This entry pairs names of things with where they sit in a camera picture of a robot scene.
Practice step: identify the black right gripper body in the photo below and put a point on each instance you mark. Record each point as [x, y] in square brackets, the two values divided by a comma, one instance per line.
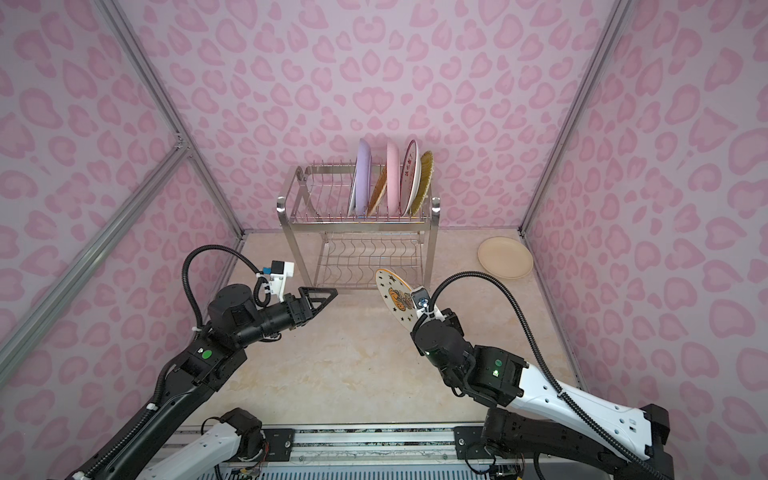
[416, 340]

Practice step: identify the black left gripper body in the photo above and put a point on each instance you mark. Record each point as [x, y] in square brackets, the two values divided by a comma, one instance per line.
[293, 318]

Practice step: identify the orange rimmed star plate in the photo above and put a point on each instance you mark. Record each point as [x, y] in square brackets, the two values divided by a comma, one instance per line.
[396, 294]

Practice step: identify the brown woven bamboo plate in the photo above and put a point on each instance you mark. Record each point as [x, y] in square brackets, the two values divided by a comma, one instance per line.
[378, 191]

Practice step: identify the purple bear plate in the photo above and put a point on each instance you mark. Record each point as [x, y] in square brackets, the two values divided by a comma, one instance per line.
[362, 178]

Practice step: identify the pink bear plate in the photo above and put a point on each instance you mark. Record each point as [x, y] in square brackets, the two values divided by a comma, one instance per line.
[393, 170]

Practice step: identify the white plate orange sunburst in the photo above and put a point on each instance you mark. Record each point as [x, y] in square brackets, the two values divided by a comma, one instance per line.
[410, 176]

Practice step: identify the green rimmed woven bamboo plate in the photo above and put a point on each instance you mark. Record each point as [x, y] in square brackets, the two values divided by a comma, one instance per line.
[427, 170]

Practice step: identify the white plate dark rim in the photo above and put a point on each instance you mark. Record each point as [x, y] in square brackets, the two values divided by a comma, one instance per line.
[351, 209]

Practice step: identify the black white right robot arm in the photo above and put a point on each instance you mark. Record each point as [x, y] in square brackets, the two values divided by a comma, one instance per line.
[527, 412]

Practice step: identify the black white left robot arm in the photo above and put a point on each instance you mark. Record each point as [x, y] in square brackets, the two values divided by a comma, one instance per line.
[190, 378]

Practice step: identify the stainless steel dish rack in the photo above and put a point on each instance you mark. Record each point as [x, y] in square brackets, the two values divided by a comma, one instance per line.
[331, 249]

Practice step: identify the cream round plate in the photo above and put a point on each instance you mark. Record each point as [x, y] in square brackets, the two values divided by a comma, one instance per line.
[505, 258]

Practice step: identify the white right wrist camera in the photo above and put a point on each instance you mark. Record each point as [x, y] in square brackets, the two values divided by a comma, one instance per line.
[421, 298]

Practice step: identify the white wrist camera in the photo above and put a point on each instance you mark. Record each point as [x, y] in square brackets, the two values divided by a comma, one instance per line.
[421, 298]
[271, 282]

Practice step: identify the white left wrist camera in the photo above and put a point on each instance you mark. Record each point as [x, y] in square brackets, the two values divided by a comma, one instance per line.
[271, 282]

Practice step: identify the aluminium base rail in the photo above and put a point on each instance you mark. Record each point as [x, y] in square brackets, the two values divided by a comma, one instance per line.
[352, 451]

